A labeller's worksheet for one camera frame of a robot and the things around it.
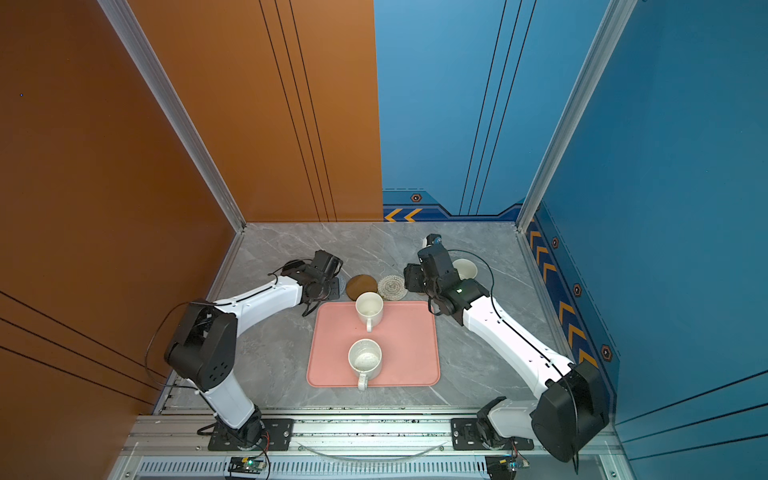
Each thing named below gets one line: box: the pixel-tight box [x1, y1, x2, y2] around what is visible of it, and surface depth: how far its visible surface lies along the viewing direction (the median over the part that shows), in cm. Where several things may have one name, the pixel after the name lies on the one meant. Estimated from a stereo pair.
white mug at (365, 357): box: [348, 338, 383, 391], surface depth 81 cm
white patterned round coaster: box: [378, 275, 408, 301], surface depth 103 cm
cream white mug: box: [355, 291, 384, 333], surface depth 89 cm
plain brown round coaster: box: [346, 274, 378, 301], surface depth 104 cm
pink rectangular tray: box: [306, 301, 441, 388], surface depth 88 cm
